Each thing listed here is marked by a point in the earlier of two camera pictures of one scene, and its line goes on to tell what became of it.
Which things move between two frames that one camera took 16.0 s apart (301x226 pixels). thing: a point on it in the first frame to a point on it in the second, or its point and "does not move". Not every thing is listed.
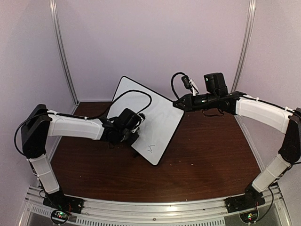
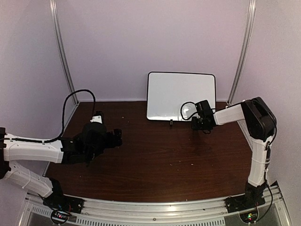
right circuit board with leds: (249, 217) does not move
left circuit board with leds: (59, 216) does not move
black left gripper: (130, 142) to (111, 143)
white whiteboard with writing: (161, 118) to (173, 96)
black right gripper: (188, 101) to (194, 125)
